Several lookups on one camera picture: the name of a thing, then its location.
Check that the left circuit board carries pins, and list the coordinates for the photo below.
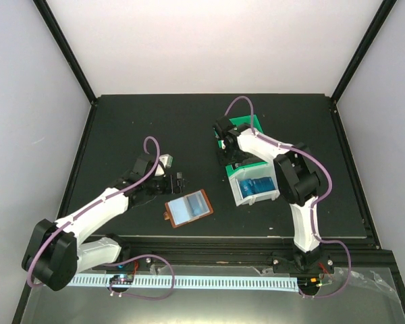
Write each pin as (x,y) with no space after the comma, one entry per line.
(122,279)

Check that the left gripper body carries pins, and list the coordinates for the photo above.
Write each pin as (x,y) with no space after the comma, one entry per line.
(169,188)

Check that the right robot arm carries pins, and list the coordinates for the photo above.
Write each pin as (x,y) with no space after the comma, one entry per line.
(298,182)

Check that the black frame post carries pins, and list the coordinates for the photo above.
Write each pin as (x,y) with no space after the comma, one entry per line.
(62,42)
(364,45)

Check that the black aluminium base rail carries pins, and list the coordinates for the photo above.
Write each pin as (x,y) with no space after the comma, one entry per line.
(246,251)

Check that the green upper bin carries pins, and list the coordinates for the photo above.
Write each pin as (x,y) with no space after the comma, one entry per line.
(223,124)

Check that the brown leather card holder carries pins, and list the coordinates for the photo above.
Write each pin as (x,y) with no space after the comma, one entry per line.
(167,215)

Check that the white bin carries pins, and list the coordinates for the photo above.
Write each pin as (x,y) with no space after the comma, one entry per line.
(253,173)

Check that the left black frame post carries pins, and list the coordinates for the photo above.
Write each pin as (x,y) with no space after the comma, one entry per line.
(62,42)

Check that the blue credit card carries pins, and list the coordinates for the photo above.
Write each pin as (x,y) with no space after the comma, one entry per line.
(197,204)

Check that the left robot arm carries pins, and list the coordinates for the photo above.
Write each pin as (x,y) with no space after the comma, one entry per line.
(58,250)

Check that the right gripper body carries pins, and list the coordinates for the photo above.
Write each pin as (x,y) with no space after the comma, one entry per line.
(231,156)

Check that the circuit board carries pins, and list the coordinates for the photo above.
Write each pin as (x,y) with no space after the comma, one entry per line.
(122,279)
(317,282)

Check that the right black frame post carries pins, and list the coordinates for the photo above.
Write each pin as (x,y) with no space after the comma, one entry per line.
(364,45)

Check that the green middle bin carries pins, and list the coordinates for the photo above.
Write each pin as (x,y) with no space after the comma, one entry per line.
(247,163)

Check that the white slotted cable duct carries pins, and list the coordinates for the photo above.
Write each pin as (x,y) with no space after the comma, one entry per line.
(189,282)

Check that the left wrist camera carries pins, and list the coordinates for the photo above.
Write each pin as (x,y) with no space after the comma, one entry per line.
(165,163)

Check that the right circuit board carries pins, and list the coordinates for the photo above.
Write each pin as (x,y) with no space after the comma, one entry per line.
(317,282)

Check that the green bin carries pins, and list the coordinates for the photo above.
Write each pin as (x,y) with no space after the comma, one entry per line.
(247,163)
(223,124)

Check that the blue cards stack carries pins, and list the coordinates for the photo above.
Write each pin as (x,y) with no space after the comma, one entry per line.
(251,187)

